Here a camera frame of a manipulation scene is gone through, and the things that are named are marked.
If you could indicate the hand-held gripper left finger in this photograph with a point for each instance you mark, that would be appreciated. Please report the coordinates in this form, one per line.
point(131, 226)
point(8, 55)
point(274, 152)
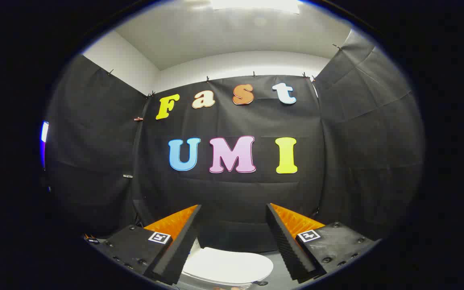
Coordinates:
point(179, 245)

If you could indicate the white toilet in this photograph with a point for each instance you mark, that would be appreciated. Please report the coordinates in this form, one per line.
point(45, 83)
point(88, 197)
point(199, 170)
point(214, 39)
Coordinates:
point(216, 284)

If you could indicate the white toilet lid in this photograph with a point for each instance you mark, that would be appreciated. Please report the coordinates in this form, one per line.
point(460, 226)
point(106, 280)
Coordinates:
point(228, 264)

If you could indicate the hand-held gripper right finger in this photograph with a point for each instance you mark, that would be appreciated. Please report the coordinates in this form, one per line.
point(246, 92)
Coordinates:
point(286, 245)

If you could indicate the black backdrop cloth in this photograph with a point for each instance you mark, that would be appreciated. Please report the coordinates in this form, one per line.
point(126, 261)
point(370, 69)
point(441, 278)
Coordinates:
point(236, 193)

